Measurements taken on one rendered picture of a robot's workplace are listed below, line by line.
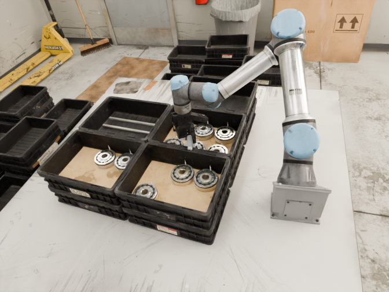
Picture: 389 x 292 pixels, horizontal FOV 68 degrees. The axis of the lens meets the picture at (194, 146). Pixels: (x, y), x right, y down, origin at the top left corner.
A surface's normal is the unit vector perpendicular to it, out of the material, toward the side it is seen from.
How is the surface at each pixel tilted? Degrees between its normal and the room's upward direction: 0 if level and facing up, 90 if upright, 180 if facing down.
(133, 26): 90
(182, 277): 0
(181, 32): 90
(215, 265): 0
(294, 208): 90
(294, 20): 36
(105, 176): 0
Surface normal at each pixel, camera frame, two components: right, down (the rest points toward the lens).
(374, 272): -0.11, -0.72
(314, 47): -0.29, 0.44
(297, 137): -0.29, 0.06
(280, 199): -0.21, 0.69
